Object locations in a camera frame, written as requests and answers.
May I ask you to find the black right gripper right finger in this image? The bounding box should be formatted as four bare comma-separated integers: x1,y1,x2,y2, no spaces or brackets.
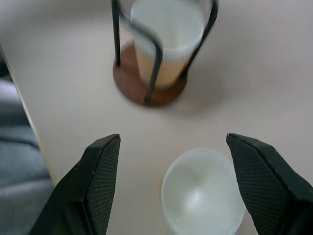
226,133,313,235

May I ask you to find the black wire cup holder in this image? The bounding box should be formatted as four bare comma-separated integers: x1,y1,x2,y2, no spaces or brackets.
111,0,219,107

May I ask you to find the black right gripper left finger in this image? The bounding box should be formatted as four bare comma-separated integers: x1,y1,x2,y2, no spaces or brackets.
30,133,121,235

